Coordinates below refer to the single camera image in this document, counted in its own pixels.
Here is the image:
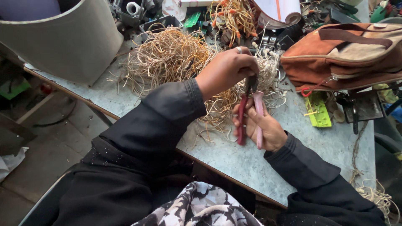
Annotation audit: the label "green plastic terminal block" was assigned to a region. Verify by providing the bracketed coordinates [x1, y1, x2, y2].
[303, 92, 332, 128]

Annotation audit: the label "round beige disc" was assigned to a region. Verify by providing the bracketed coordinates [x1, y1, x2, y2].
[333, 109, 346, 123]

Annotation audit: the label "green box under table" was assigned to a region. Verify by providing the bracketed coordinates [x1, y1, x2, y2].
[0, 78, 31, 101]

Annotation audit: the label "person's left hand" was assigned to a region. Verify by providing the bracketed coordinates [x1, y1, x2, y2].
[195, 46, 260, 101]

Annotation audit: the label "green circuit board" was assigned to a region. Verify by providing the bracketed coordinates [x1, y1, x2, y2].
[183, 12, 202, 28]

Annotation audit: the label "person's right hand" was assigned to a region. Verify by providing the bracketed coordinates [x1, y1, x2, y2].
[232, 97, 289, 153]

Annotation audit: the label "white crumpled sheet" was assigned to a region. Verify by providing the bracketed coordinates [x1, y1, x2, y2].
[0, 146, 30, 183]

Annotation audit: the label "heap of tan wires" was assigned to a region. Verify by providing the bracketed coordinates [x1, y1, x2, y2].
[107, 24, 288, 145]

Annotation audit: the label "white curled notebook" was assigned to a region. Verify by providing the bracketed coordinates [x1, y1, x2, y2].
[251, 0, 302, 30]

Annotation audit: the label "large grey cylinder drum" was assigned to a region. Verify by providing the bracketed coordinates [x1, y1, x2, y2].
[0, 0, 125, 87]

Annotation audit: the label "red and pink handled pliers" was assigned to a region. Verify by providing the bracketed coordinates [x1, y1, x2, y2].
[236, 75, 265, 150]

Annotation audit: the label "black metal bracket plate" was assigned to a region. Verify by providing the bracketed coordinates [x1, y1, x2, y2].
[335, 90, 385, 135]

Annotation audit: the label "brown suede bag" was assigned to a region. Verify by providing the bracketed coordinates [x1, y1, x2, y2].
[280, 23, 402, 98]

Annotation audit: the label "black and white patterned scarf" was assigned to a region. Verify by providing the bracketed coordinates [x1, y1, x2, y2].
[130, 181, 265, 226]

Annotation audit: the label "heap of electronic scrap parts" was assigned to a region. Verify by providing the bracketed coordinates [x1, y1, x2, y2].
[108, 0, 371, 52]

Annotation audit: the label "green plastic bottle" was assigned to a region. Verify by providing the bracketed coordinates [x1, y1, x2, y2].
[370, 0, 394, 24]

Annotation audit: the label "bundle of orange-tipped wires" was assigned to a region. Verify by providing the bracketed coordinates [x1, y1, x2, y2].
[207, 0, 260, 48]

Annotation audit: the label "tangle of pale wires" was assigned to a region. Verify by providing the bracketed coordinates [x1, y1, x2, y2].
[349, 121, 401, 225]

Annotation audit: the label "black plastic tray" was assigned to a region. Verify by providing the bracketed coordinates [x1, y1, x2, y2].
[139, 15, 184, 42]

